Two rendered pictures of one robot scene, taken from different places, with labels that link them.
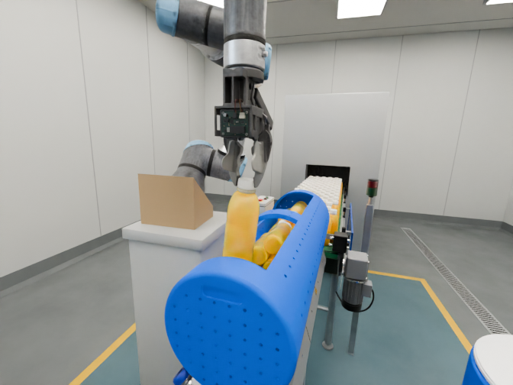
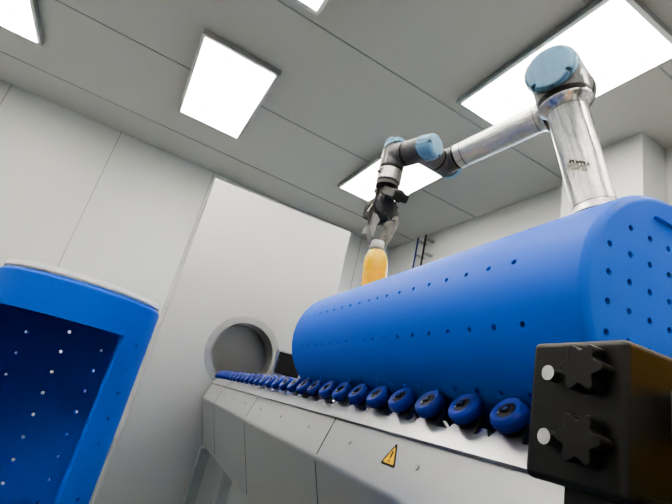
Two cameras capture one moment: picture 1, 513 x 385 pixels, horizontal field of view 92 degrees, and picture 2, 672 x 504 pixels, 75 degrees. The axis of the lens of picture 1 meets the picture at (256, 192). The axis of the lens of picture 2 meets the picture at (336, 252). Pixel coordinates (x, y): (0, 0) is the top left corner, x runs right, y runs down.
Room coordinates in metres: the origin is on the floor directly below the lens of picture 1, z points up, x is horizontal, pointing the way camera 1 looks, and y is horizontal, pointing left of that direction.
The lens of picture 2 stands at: (1.33, -0.79, 0.92)
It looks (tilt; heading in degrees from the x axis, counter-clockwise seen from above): 20 degrees up; 141
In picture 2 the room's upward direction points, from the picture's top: 14 degrees clockwise
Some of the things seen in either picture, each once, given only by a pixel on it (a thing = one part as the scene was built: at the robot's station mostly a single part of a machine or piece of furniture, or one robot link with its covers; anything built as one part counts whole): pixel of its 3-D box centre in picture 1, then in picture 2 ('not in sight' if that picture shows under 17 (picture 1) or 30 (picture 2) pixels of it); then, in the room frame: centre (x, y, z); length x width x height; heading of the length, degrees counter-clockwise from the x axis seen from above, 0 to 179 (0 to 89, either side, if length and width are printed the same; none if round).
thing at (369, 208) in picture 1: (359, 283); not in sight; (1.50, -0.71, 0.55); 0.04 x 0.04 x 1.10; 70
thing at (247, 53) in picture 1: (246, 61); (388, 178); (0.48, 0.03, 1.61); 0.08 x 0.08 x 0.05
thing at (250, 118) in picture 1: (242, 107); (382, 202); (0.48, 0.03, 1.53); 0.09 x 0.08 x 0.12; 161
